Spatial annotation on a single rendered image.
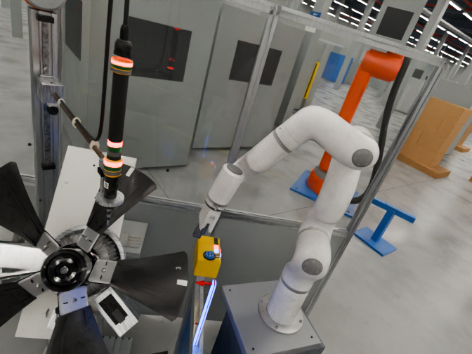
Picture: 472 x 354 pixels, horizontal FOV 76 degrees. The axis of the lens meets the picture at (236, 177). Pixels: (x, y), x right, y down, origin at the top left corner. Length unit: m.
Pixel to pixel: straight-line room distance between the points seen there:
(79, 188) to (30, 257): 0.29
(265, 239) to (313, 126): 1.11
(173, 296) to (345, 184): 0.63
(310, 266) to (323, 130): 0.43
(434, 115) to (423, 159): 1.03
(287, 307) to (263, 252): 0.76
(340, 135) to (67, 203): 0.99
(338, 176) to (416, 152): 7.61
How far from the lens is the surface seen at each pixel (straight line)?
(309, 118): 0.91
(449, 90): 11.12
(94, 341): 1.12
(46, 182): 1.63
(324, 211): 1.01
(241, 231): 1.83
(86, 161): 1.32
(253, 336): 1.26
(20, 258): 1.22
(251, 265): 2.02
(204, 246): 1.35
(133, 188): 1.01
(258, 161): 0.96
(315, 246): 1.04
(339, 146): 0.89
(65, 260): 1.01
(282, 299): 1.24
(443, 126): 8.42
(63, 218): 1.30
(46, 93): 1.33
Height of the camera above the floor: 1.95
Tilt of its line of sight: 26 degrees down
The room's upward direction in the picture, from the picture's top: 17 degrees clockwise
